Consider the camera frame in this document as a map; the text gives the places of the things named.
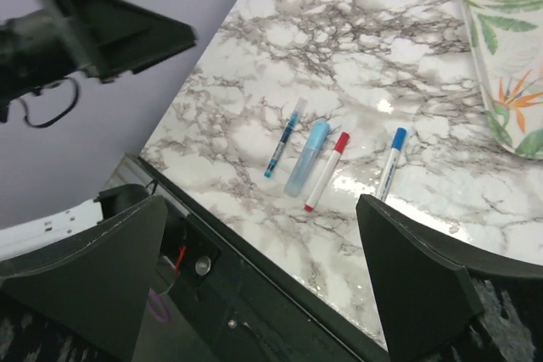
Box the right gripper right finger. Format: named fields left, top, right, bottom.
left=356, top=194, right=542, bottom=361

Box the blue gel pen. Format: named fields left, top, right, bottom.
left=264, top=112, right=301, bottom=178

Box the white marker pen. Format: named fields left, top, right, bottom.
left=375, top=127, right=407, bottom=201

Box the floral serving tray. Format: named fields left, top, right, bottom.
left=460, top=0, right=542, bottom=159

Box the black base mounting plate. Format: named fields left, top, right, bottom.
left=118, top=155, right=389, bottom=361

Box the clear gel pen cap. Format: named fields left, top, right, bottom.
left=293, top=97, right=307, bottom=119

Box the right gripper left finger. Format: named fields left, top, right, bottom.
left=1, top=196, right=167, bottom=361

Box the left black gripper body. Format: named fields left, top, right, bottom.
left=39, top=0, right=110, bottom=82

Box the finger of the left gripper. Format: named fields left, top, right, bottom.
left=84, top=0, right=198, bottom=76

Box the white red marker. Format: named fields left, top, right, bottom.
left=304, top=132, right=350, bottom=212

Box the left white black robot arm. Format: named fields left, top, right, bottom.
left=1, top=0, right=185, bottom=227

